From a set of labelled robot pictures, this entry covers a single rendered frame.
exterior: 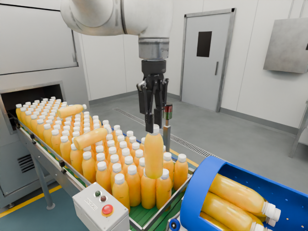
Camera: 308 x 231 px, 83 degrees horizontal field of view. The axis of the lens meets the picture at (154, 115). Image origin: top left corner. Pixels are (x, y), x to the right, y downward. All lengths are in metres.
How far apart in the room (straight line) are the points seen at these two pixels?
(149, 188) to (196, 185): 0.28
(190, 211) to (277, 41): 3.42
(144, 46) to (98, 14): 0.13
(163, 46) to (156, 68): 0.06
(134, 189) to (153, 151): 0.29
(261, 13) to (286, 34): 0.66
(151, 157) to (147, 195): 0.27
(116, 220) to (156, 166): 0.21
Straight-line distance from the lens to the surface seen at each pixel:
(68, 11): 0.55
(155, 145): 0.61
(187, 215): 0.66
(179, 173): 0.92
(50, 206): 2.36
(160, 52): 0.51
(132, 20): 0.50
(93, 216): 0.69
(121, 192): 0.80
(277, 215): 0.75
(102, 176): 0.88
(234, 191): 0.66
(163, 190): 0.82
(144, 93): 0.51
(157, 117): 0.61
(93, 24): 0.49
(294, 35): 3.73
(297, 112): 4.08
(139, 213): 0.92
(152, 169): 0.67
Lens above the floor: 1.63
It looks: 23 degrees down
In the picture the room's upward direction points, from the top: straight up
